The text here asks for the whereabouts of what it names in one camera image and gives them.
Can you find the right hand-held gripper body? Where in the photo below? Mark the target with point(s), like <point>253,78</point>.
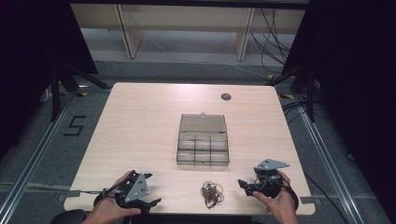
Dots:
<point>270,164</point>

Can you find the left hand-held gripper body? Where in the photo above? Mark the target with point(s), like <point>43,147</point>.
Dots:
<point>135,188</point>

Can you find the person's right hand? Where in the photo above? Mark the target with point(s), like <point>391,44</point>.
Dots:
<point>281,208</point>

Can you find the person's left hand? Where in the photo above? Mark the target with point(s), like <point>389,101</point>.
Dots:
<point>107,211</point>

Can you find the grey tape strip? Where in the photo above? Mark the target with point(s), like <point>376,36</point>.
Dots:
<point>309,200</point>
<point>69,194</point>

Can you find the clear grey compartment box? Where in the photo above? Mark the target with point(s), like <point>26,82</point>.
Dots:
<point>202,146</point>

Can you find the person's dark clothing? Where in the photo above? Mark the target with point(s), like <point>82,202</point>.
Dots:
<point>68,217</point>

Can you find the grey round table grommet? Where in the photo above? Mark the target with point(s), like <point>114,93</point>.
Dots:
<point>226,96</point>

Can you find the black metal stand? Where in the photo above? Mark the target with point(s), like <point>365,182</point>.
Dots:
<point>55,93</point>
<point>309,93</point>

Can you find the black curtain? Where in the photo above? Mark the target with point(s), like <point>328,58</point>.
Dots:
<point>28,62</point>
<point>355,77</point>

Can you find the light wooden shelf unit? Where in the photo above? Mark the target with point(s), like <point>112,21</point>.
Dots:
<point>186,18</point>

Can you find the metal floor rail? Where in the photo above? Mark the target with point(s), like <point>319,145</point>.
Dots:
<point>34,161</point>
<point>327,161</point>

